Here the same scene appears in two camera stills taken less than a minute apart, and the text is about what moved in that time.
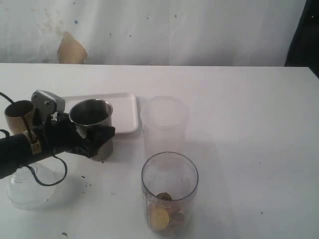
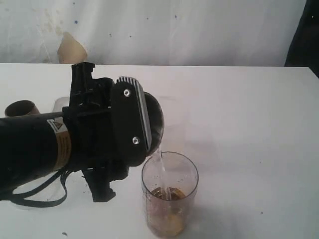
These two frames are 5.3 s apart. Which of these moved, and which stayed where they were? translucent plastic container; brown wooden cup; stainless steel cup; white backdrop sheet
Moved: stainless steel cup
Stayed: white backdrop sheet; translucent plastic container; brown wooden cup
